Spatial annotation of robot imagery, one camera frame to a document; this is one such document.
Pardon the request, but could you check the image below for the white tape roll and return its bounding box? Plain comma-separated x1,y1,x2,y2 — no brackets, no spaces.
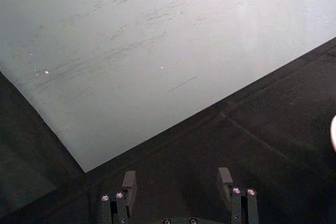
329,115,336,153

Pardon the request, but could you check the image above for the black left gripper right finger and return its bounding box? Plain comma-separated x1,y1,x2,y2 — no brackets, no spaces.
216,167,259,224

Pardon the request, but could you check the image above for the black table cloth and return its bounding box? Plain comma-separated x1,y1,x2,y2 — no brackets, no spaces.
0,36,336,224

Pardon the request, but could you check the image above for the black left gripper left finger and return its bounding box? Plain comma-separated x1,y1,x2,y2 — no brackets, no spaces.
101,170,138,224

